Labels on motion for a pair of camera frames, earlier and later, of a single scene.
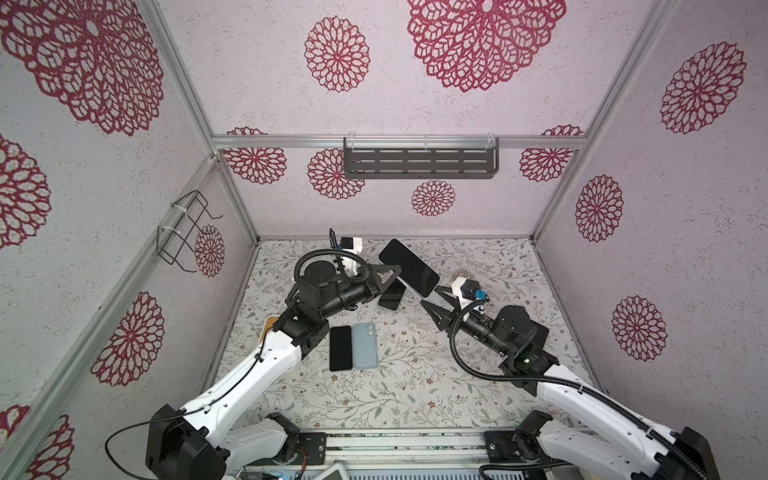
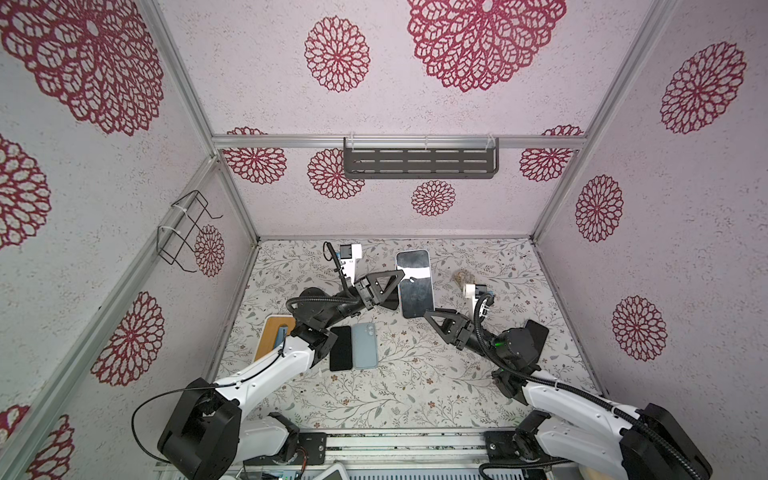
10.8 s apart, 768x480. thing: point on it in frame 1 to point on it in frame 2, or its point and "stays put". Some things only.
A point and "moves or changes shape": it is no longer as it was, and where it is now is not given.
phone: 340,350 stays put
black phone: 541,335 stays put
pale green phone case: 364,351 stays put
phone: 417,274 moves or changes shape
